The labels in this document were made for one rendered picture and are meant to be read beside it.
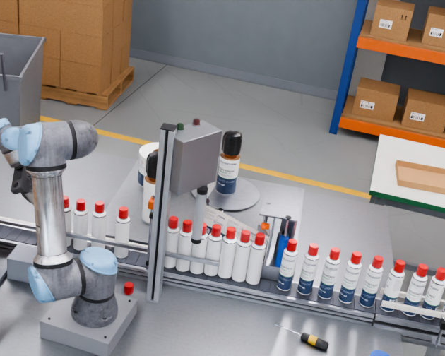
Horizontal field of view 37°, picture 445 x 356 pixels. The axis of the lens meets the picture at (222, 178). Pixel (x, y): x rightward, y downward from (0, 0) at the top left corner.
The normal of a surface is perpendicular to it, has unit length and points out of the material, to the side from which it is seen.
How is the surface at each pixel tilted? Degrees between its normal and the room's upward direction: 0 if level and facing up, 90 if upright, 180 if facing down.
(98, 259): 10
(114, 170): 0
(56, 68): 90
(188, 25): 90
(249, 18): 90
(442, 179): 0
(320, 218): 0
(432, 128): 90
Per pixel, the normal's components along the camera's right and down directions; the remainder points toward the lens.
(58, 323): 0.16, -0.87
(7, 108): 0.04, 0.54
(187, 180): 0.71, 0.41
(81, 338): -0.27, 0.44
